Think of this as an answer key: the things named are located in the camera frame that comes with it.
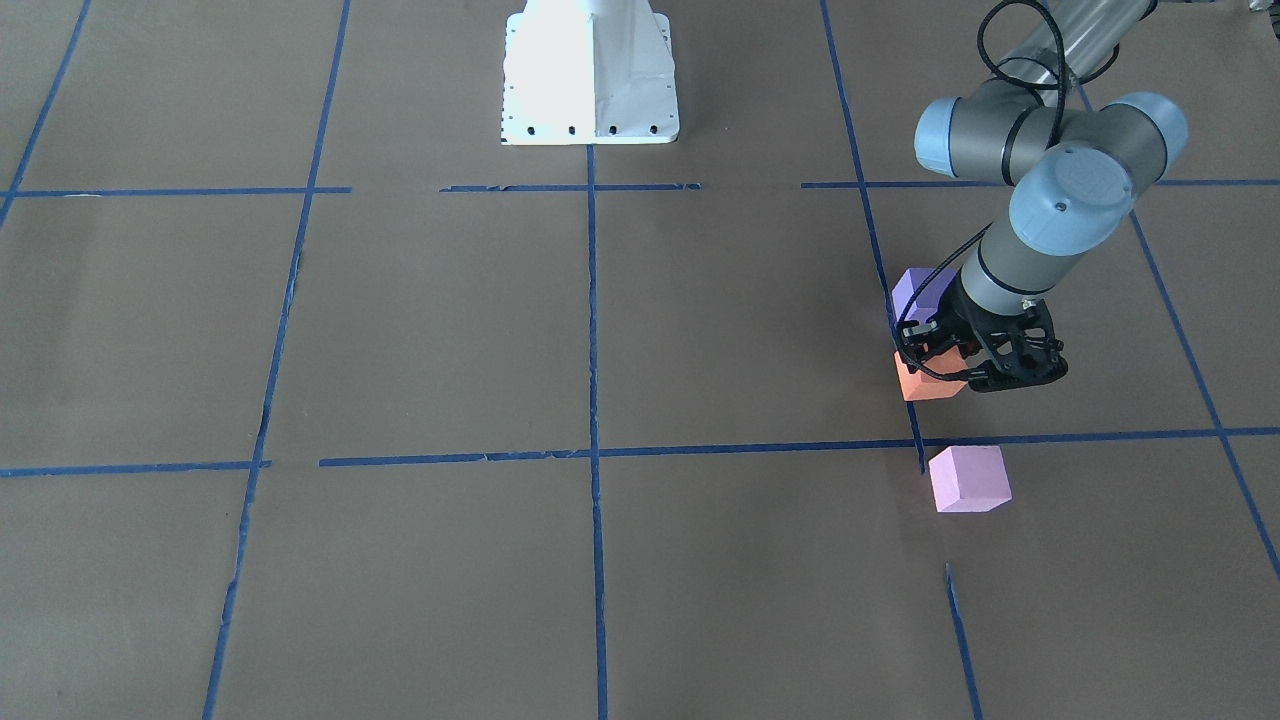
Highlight purple foam cube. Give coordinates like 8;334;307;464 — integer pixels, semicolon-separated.
891;266;955;324

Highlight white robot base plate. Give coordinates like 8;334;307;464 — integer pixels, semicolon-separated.
500;1;681;146

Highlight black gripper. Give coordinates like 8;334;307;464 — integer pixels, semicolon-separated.
896;279;1069;393

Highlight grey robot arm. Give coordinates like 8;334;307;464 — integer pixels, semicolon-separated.
893;1;1189;393

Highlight orange foam cube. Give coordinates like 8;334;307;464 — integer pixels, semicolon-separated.
893;347;968;402

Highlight brown paper table cover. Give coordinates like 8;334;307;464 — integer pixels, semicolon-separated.
3;1;1277;719

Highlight pink foam cube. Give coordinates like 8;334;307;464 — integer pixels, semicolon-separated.
927;445;1012;512

